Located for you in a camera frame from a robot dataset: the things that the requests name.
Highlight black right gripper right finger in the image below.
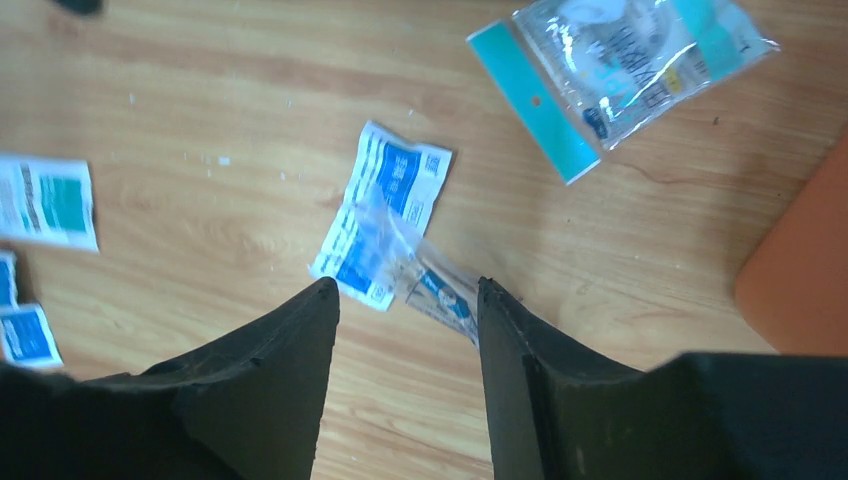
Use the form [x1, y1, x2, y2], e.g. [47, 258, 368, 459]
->
[478, 278, 847, 479]

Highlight blue alcohol pad pair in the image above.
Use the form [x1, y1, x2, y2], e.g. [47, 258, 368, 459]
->
[1, 250, 64, 369]

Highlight blue white wipe packets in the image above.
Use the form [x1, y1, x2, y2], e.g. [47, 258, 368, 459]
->
[310, 121, 454, 311]

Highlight white teal gauze packet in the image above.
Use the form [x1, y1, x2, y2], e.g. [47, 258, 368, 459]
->
[1, 152, 99, 252]

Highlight clear bag cotton swabs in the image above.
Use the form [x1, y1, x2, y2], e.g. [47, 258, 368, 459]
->
[354, 186, 479, 347]

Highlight orange medicine box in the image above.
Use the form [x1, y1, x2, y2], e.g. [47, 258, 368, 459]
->
[735, 139, 847, 356]

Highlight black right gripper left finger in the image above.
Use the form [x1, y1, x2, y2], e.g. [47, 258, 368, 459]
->
[1, 277, 340, 479]

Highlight teal header tape bag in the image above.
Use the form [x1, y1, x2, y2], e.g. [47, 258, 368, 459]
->
[467, 0, 779, 183]

